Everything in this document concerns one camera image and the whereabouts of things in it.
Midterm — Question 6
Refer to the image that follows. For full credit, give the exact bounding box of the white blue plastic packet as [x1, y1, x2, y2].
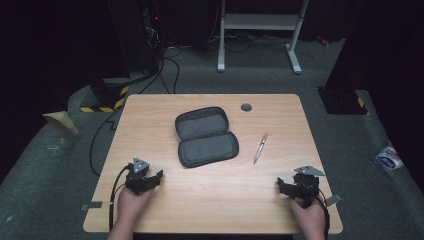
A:
[372, 142, 405, 172]

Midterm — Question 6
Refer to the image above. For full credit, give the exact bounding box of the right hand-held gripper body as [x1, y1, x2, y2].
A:
[292, 165, 327, 209]

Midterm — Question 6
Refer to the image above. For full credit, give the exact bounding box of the silver pen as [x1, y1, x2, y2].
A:
[252, 132, 269, 165]

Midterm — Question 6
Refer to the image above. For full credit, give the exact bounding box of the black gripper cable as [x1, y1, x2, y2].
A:
[108, 163, 132, 232]
[315, 188, 331, 240]

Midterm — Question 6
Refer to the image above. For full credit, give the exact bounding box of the black stand base yellow mark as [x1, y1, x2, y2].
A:
[317, 85, 370, 116]

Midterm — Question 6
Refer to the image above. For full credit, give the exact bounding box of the grey tape strip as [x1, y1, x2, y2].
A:
[81, 201, 104, 212]
[324, 193, 343, 208]

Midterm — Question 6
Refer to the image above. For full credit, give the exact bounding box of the beige cardboard piece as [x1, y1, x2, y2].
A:
[42, 110, 80, 136]

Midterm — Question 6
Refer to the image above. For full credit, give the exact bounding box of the white metal stand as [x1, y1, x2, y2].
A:
[216, 0, 310, 75]

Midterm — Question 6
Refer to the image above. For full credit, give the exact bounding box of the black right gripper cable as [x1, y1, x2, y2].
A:
[315, 188, 331, 240]

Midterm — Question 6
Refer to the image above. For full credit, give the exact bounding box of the person's right hand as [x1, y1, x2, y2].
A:
[287, 197, 327, 238]

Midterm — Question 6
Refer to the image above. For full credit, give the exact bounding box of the person's left hand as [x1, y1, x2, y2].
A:
[116, 185, 155, 230]

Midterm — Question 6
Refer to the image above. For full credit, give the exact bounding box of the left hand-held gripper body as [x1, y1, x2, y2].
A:
[125, 157, 158, 196]

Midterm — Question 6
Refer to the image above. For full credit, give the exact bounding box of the dark grey pencil case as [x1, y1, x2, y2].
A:
[174, 106, 240, 169]

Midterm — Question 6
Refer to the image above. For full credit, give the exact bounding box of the black equipment tower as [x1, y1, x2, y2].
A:
[108, 0, 165, 76]

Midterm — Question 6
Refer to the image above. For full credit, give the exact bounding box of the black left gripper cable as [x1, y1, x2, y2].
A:
[108, 163, 132, 232]

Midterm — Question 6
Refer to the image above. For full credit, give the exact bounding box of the black floor cable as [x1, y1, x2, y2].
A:
[89, 105, 125, 178]

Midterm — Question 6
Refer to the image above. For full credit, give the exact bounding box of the black yellow striped stand base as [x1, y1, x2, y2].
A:
[79, 77, 131, 114]

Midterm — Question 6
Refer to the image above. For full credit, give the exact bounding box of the black cable bundle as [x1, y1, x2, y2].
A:
[138, 46, 183, 95]

